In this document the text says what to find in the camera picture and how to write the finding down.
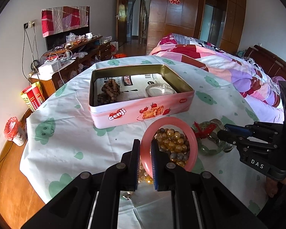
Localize red patchwork cloth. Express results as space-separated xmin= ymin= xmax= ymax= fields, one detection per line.
xmin=41 ymin=5 xmax=90 ymax=38

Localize wooden television cabinet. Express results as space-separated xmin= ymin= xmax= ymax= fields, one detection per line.
xmin=30 ymin=35 xmax=112 ymax=98

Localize pink patchwork quilt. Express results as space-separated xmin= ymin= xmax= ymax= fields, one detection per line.
xmin=149 ymin=33 xmax=286 ymax=124

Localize wooden wardrobe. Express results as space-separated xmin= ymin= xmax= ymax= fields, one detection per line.
xmin=146 ymin=0 xmax=247 ymax=55

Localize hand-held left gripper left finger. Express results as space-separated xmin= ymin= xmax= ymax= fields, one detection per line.
xmin=21 ymin=139 xmax=141 ymax=229

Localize person's right hand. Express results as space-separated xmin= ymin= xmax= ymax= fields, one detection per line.
xmin=264 ymin=178 xmax=280 ymax=197

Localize pink tin box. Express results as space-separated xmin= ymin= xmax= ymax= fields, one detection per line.
xmin=89 ymin=64 xmax=195 ymax=129

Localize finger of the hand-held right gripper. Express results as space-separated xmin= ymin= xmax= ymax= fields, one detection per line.
xmin=217 ymin=130 xmax=280 ymax=151
xmin=224 ymin=121 xmax=284 ymax=139

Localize silver bangle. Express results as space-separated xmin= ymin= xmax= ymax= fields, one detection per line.
xmin=145 ymin=83 xmax=175 ymax=98

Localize wooden headboard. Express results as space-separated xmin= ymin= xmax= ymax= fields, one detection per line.
xmin=244 ymin=45 xmax=286 ymax=79

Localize wooden door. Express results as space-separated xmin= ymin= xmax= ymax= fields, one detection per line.
xmin=116 ymin=0 xmax=129 ymax=44

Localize pink bangle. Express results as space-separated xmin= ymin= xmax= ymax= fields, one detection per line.
xmin=140 ymin=117 xmax=198 ymax=179

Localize white charger cable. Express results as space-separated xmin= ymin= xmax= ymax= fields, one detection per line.
xmin=55 ymin=50 xmax=73 ymax=86

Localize red and yellow bag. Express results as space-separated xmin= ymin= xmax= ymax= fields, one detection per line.
xmin=21 ymin=81 xmax=46 ymax=112

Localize white cardboard box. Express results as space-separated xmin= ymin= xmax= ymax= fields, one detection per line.
xmin=38 ymin=60 xmax=62 ymax=75

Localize bin with red plastic bag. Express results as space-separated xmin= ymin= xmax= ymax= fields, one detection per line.
xmin=4 ymin=117 xmax=28 ymax=146

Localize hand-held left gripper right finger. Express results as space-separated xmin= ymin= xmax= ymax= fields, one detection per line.
xmin=151 ymin=139 xmax=267 ymax=229

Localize amber bead string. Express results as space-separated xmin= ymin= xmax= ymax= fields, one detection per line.
xmin=138 ymin=127 xmax=191 ymax=184

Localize white tablecloth, green clouds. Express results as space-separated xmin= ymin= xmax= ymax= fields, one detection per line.
xmin=20 ymin=55 xmax=286 ymax=229

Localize brown wooden bead bracelet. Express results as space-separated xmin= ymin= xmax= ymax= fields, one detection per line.
xmin=96 ymin=79 xmax=121 ymax=106

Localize black television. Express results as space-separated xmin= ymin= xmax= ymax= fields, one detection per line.
xmin=46 ymin=25 xmax=91 ymax=52

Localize dark hanging power cable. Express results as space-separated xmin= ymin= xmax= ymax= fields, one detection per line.
xmin=22 ymin=28 xmax=31 ymax=80
xmin=31 ymin=26 xmax=40 ymax=68

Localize green jade bangle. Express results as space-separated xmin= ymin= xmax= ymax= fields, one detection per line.
xmin=193 ymin=121 xmax=226 ymax=156

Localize clear plastic bag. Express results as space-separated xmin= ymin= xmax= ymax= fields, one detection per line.
xmin=66 ymin=33 xmax=78 ymax=44

